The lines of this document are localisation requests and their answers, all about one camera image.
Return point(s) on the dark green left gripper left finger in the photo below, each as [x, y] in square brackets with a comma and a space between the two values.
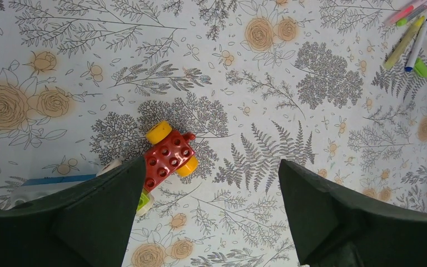
[85, 225]

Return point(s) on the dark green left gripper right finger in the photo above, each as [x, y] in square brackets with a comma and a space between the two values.
[332, 225]

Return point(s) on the floral patterned table mat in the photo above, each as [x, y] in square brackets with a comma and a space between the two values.
[81, 82]

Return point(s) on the blue white toy brick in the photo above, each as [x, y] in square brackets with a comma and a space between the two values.
[34, 189]

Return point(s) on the grey marker with green tip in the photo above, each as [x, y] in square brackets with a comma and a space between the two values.
[411, 15]

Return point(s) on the olive yellow marker pen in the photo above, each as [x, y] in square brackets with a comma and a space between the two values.
[404, 42]

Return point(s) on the pink marker pen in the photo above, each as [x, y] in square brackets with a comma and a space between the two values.
[403, 13]

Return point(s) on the bright green pen cap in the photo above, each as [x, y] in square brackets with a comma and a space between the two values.
[420, 68]

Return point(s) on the white pen with blue tip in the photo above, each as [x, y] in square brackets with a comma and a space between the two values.
[416, 47]

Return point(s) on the red yellow toy brick car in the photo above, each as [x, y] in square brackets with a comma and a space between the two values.
[170, 153]

